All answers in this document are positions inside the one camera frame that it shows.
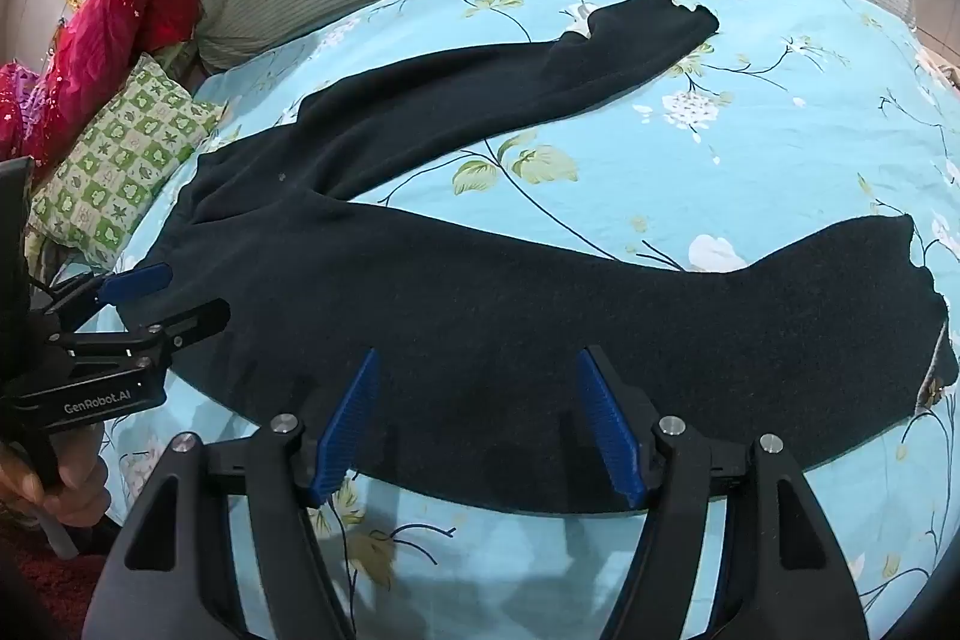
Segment light blue floral bedsheet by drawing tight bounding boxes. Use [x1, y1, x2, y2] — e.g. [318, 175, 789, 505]
[45, 0, 960, 640]

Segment green patterned pillow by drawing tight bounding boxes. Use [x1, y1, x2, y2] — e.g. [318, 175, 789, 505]
[28, 51, 226, 270]

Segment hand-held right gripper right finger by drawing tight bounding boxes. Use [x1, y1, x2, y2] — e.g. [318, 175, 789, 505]
[576, 345, 875, 640]

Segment red sequined cloth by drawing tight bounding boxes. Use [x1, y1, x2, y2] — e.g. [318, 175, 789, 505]
[0, 0, 203, 169]

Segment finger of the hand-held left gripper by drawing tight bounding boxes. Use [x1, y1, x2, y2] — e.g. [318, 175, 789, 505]
[56, 299, 232, 362]
[45, 263, 173, 332]

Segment dark red rug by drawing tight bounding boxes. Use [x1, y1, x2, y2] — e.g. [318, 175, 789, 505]
[0, 516, 106, 640]

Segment black pants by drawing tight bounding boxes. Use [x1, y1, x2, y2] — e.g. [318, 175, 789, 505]
[142, 0, 960, 515]

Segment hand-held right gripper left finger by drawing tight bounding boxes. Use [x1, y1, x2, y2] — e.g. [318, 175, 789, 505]
[90, 347, 380, 640]

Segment person's left hand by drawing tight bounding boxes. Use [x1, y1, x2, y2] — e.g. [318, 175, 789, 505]
[0, 436, 113, 532]

